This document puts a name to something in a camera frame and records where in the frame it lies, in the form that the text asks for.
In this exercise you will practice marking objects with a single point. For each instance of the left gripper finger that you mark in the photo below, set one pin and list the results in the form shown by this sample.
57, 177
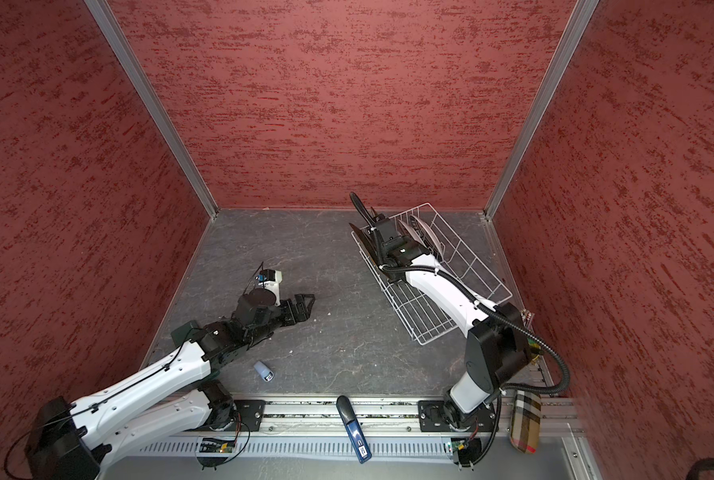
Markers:
299, 315
304, 299

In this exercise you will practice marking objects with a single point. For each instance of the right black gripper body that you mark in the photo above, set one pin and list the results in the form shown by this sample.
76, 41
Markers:
407, 239

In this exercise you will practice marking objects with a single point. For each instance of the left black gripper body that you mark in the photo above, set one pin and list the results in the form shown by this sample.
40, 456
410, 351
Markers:
285, 315

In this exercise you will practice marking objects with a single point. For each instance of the floral square ceramic plate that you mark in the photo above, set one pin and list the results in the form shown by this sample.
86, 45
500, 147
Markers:
376, 242

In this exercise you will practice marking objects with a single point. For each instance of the dark brown square plate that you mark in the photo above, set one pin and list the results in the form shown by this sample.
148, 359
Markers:
369, 249

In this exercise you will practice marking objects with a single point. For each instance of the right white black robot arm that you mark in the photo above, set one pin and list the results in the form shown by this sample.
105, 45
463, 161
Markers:
496, 347

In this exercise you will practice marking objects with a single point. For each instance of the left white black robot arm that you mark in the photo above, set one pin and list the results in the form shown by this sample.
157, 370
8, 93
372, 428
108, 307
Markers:
81, 438

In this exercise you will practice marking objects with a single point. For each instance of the round patterned plate middle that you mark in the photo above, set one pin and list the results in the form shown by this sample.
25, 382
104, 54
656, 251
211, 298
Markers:
413, 227

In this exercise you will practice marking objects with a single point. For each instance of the round patterned plate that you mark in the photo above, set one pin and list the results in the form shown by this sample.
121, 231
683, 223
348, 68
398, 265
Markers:
430, 237
413, 227

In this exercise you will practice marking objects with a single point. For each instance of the round patterned plate back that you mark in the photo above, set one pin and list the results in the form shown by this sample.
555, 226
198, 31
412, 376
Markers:
430, 237

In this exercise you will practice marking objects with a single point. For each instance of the small light blue object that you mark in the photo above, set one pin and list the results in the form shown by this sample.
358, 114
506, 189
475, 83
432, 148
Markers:
264, 371

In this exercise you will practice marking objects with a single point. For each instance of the dark green block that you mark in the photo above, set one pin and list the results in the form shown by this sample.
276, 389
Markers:
184, 333

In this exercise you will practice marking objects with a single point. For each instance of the blue black handheld tool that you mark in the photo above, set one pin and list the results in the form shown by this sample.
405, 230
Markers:
353, 429

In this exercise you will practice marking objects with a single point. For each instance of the left small circuit board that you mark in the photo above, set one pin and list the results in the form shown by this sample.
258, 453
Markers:
210, 445

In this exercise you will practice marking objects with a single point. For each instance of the small circuit board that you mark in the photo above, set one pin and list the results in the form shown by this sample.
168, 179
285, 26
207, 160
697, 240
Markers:
210, 445
465, 453

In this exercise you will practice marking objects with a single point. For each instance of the yellow pen cup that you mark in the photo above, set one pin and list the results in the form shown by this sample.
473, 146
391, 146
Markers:
536, 352

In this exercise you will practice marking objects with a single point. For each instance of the right small circuit board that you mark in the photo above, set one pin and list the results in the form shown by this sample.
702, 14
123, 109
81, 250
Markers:
465, 453

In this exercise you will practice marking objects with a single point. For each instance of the plaid pouch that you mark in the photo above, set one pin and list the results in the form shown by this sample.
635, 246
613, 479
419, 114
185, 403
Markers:
526, 422

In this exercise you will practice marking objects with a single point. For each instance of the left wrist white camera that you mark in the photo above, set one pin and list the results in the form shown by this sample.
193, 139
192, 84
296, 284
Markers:
270, 280

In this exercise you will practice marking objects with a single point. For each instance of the white wire dish rack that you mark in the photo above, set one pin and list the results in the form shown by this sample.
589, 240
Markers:
420, 317

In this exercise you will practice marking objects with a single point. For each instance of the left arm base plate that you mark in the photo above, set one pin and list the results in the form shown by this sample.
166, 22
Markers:
245, 413

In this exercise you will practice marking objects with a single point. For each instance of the aluminium front rail frame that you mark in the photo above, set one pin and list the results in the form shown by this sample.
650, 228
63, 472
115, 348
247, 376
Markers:
306, 427

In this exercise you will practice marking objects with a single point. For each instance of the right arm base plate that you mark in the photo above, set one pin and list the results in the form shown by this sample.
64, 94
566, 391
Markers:
435, 415

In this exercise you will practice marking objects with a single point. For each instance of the right aluminium corner post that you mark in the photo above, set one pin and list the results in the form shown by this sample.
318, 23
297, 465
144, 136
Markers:
575, 28

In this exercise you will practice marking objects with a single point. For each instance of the aluminium corner post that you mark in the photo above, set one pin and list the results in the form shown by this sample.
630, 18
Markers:
104, 18
575, 28

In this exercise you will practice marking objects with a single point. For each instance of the left aluminium corner post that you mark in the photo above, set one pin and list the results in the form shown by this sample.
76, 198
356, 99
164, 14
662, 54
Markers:
104, 18

